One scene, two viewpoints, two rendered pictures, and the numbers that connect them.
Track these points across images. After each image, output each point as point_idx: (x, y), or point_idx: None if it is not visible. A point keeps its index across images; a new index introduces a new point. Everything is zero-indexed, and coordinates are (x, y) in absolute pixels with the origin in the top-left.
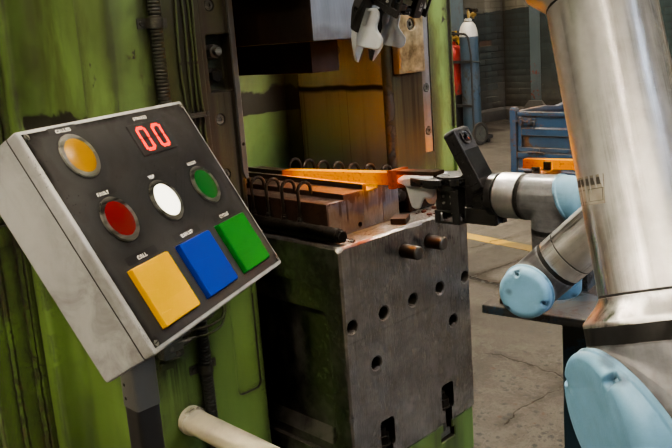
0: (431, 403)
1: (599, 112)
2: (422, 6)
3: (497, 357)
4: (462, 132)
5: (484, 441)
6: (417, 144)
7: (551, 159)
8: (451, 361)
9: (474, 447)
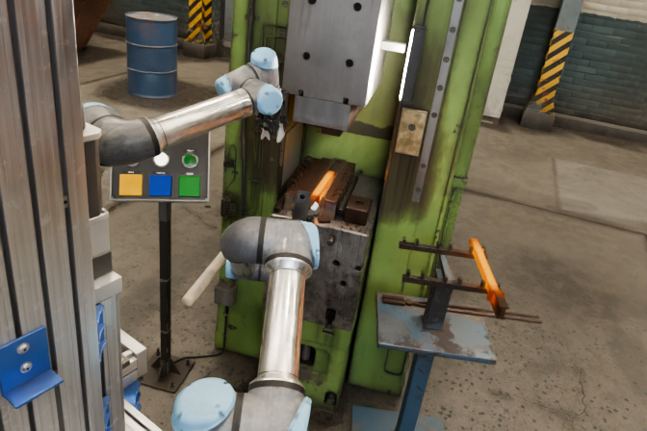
0: (317, 310)
1: None
2: (271, 129)
3: (575, 371)
4: (301, 193)
5: (466, 388)
6: (404, 193)
7: (477, 247)
8: (337, 301)
9: (455, 385)
